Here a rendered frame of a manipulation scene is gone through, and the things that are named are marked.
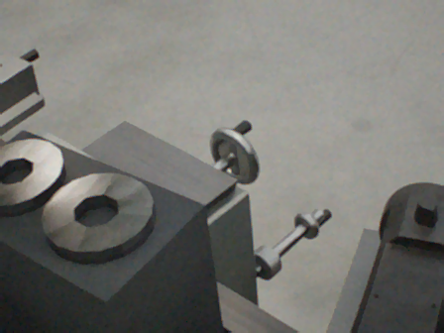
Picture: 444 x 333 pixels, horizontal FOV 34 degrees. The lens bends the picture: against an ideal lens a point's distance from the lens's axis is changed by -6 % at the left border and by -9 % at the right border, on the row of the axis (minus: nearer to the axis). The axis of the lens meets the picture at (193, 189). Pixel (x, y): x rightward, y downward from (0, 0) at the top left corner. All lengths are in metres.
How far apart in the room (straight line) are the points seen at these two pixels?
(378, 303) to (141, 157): 0.47
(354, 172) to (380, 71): 0.60
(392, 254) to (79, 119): 1.67
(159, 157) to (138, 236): 0.73
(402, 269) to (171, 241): 0.72
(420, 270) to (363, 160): 1.18
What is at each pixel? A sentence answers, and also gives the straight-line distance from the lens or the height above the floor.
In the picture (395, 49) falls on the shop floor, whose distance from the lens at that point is 2.98.
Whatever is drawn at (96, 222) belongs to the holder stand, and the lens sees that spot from 0.61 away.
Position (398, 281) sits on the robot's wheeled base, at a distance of 1.23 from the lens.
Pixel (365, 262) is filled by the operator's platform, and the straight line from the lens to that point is 1.52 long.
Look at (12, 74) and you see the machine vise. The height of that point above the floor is 0.98.
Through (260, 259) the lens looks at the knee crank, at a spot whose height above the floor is 0.52.
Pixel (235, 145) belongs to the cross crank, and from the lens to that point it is 1.40.
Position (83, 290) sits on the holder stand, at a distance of 0.56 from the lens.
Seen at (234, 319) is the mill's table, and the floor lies 0.91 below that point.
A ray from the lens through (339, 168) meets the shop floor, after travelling 2.36.
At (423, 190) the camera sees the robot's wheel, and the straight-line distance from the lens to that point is 1.38.
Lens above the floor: 1.50
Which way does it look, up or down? 40 degrees down
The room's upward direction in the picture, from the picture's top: 9 degrees counter-clockwise
